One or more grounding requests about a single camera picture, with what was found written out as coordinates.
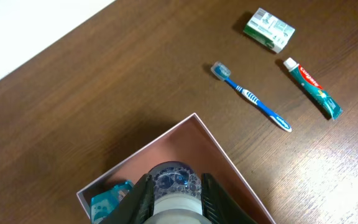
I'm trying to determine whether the green toothpaste tube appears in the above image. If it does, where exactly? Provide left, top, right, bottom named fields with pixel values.
left=283, top=57, right=343, bottom=120

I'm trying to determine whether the teal mouthwash bottle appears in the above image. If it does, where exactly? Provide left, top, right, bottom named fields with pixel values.
left=91, top=180, right=134, bottom=224

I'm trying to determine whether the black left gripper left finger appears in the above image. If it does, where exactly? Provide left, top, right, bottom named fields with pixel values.
left=100, top=173, right=155, bottom=224

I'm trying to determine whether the green white soap box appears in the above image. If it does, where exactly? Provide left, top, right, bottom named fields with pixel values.
left=243, top=8, right=295, bottom=54

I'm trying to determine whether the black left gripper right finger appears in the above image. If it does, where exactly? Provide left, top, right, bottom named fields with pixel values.
left=201, top=173, right=257, bottom=224

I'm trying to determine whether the blue white toothbrush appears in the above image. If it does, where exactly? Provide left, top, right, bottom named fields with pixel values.
left=211, top=62, right=292, bottom=133

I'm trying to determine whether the white cardboard box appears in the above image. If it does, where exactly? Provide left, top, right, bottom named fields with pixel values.
left=76, top=113, right=275, bottom=223

